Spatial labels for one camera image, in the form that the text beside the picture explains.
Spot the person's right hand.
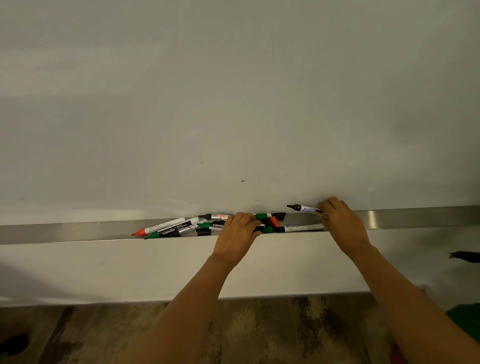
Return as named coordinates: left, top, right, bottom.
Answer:
left=317, top=196, right=373, bottom=259

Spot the person's left hand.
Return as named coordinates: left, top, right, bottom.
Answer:
left=211, top=212, right=263, bottom=268

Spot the white marker with blue label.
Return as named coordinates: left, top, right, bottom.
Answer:
left=287, top=204, right=325, bottom=215

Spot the person's left forearm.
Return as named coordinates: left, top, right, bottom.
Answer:
left=122, top=253, right=235, bottom=364

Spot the person's right forearm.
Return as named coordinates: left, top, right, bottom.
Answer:
left=349, top=244, right=480, bottom=364

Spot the white marker with black cap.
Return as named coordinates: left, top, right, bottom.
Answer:
left=274, top=223, right=325, bottom=233

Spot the black marker with green tip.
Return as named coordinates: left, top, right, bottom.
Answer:
left=144, top=219, right=204, bottom=240

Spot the white marker with red tip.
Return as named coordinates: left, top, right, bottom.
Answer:
left=131, top=217, right=187, bottom=237

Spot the white whiteboard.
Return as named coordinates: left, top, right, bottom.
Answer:
left=0, top=0, right=480, bottom=226

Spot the black pointed object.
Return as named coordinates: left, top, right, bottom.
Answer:
left=448, top=251, right=480, bottom=264

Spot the metal marker tray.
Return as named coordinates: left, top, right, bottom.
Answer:
left=0, top=205, right=480, bottom=246

